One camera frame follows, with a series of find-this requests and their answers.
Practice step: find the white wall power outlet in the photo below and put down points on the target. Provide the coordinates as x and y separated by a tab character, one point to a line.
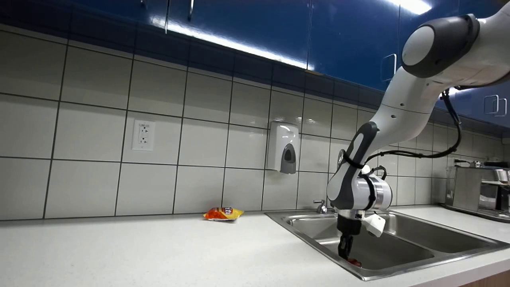
144	135

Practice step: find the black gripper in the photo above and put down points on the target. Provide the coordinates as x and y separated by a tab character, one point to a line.
349	223

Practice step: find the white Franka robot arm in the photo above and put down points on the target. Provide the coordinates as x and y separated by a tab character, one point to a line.
408	111

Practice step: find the stainless steel countertop appliance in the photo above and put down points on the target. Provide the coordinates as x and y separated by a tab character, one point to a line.
471	191

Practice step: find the white wall soap dispenser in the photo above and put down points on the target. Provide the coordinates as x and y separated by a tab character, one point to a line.
282	146

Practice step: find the orange yellow snack pack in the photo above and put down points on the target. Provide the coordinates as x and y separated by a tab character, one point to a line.
223	213

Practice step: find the blue upper cabinets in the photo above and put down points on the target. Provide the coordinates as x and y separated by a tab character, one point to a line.
265	25

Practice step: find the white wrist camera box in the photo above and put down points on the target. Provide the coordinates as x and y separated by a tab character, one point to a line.
375	223

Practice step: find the stainless steel double sink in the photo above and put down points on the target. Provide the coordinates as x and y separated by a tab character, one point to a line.
415	239

